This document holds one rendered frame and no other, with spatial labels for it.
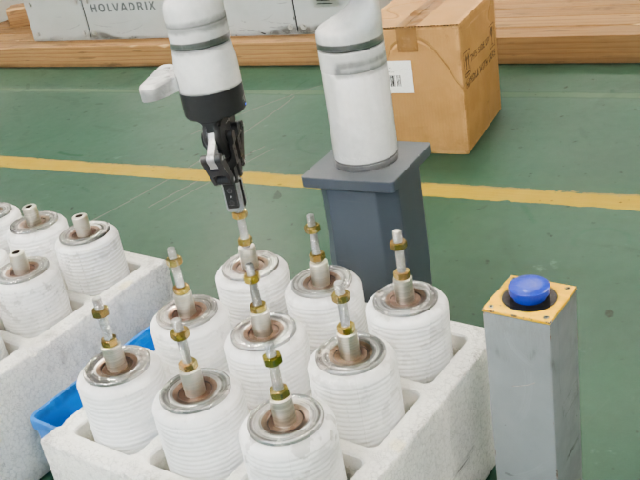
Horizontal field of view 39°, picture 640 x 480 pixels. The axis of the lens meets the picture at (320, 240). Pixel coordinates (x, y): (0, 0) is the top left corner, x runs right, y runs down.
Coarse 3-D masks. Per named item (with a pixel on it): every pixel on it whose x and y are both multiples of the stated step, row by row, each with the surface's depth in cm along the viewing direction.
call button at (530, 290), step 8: (512, 280) 88; (520, 280) 88; (528, 280) 88; (536, 280) 87; (544, 280) 87; (512, 288) 87; (520, 288) 87; (528, 288) 86; (536, 288) 86; (544, 288) 86; (512, 296) 87; (520, 296) 86; (528, 296) 85; (536, 296) 85; (544, 296) 86; (520, 304) 87; (528, 304) 86; (536, 304) 86
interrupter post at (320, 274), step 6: (312, 264) 108; (318, 264) 108; (324, 264) 108; (312, 270) 108; (318, 270) 108; (324, 270) 108; (312, 276) 109; (318, 276) 108; (324, 276) 108; (312, 282) 109; (318, 282) 109; (324, 282) 109
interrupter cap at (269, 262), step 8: (232, 256) 119; (264, 256) 118; (272, 256) 117; (224, 264) 117; (232, 264) 117; (240, 264) 117; (264, 264) 116; (272, 264) 116; (224, 272) 115; (232, 272) 115; (240, 272) 115; (264, 272) 113; (232, 280) 114; (240, 280) 113
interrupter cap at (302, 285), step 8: (304, 272) 112; (336, 272) 111; (344, 272) 111; (296, 280) 111; (304, 280) 110; (336, 280) 109; (344, 280) 109; (296, 288) 109; (304, 288) 109; (312, 288) 109; (320, 288) 109; (328, 288) 108; (304, 296) 107; (312, 296) 107; (320, 296) 106; (328, 296) 106
